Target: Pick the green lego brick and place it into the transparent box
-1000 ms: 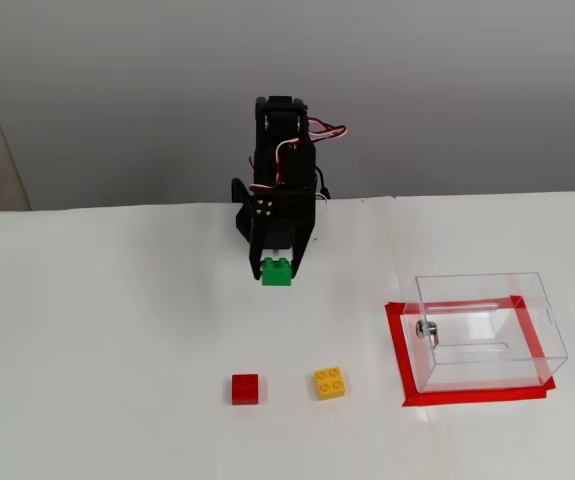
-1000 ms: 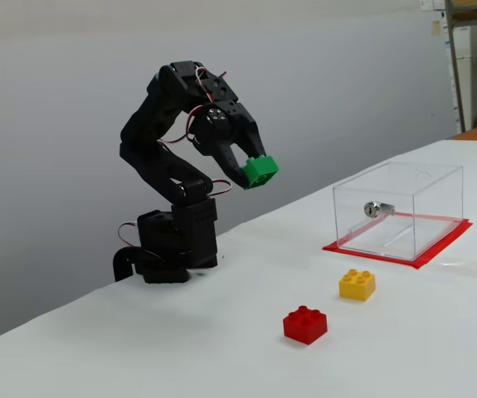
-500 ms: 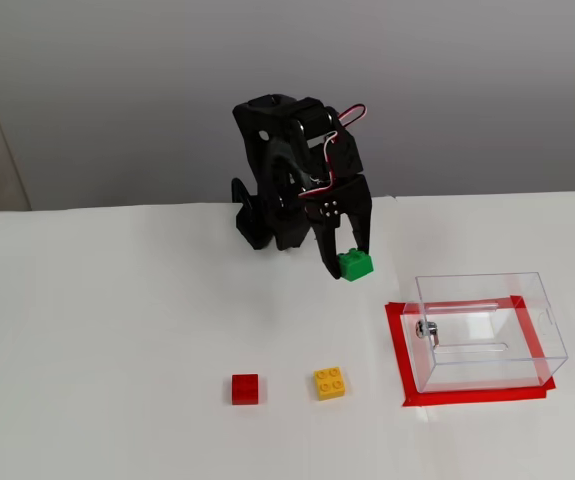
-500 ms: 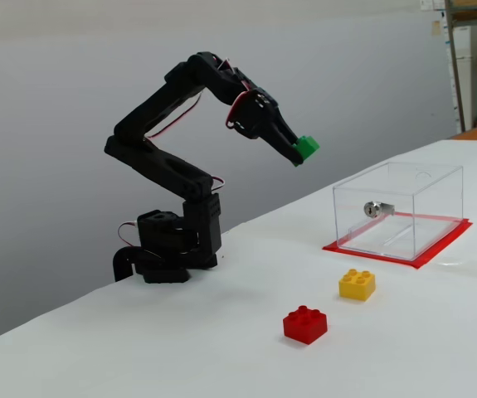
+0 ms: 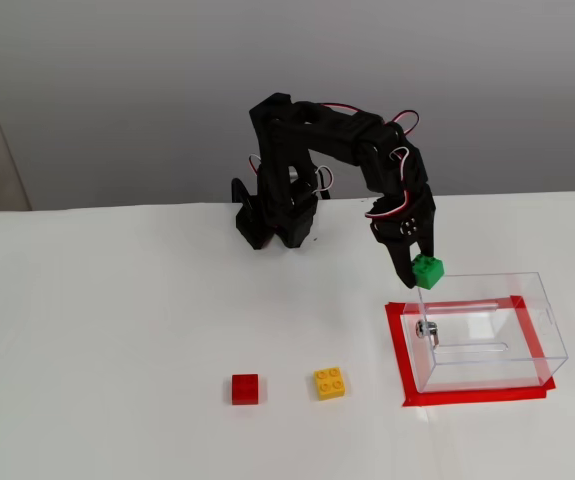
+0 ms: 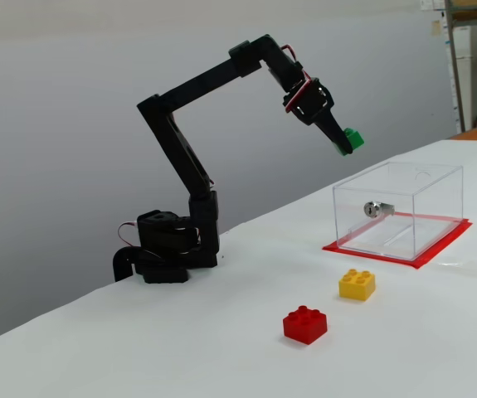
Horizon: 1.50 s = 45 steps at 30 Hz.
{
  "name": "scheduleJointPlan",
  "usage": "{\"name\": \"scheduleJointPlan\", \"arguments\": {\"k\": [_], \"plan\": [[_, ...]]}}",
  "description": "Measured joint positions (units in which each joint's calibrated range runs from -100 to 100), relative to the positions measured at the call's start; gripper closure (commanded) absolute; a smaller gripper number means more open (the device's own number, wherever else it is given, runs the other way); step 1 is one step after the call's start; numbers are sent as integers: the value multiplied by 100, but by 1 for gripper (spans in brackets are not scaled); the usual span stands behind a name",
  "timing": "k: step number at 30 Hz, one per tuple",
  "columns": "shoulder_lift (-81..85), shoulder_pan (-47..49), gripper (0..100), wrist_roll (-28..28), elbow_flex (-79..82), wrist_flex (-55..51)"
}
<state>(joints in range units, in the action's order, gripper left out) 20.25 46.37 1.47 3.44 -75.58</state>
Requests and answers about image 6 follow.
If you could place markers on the transparent plastic box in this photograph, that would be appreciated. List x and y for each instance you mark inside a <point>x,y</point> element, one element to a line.
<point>400,207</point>

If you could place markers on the black table clamp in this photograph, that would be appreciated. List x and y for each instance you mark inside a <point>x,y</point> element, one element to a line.
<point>121,265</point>

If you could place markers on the white appliance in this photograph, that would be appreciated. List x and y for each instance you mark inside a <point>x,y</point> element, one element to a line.
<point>464,66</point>

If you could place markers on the silver box lock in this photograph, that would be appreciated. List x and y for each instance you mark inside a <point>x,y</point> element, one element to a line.
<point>376,209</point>

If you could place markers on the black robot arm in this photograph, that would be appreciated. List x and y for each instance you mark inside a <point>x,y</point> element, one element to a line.
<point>180,153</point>

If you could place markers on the yellow lego brick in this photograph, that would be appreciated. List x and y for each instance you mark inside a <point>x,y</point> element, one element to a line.
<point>357,284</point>

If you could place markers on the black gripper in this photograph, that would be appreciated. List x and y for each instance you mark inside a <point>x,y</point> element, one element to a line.
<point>318,109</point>

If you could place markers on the red lego brick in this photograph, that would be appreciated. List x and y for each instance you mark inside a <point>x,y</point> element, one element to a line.
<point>304,325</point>

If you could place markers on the green lego brick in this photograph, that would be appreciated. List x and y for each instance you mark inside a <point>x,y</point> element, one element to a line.
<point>356,139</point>

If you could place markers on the metal shelf rack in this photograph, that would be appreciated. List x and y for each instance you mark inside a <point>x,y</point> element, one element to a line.
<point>456,62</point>

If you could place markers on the red tape rectangle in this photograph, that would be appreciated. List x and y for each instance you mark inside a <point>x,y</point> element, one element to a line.
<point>429,261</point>

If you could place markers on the paper label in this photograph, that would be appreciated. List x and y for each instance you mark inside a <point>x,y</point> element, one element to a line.
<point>436,28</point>

